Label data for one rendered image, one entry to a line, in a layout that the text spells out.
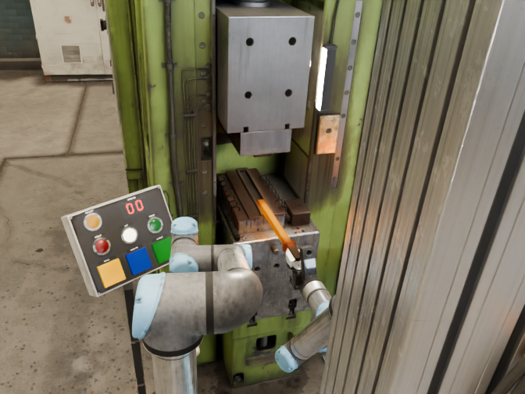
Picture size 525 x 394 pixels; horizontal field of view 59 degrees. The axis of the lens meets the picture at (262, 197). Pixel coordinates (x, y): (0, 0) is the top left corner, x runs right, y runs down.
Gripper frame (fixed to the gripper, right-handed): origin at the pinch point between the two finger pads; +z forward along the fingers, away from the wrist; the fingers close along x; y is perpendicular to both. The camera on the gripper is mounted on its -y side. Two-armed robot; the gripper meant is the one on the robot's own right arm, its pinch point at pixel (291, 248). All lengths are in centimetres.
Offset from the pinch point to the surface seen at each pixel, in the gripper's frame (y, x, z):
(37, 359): 100, -110, 70
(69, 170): 96, -103, 289
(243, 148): -28.6, -11.0, 26.9
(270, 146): -28.5, -0.3, 26.9
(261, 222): 5.5, -2.7, 27.6
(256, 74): -56, -7, 26
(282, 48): -65, 2, 26
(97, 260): -4, -66, 5
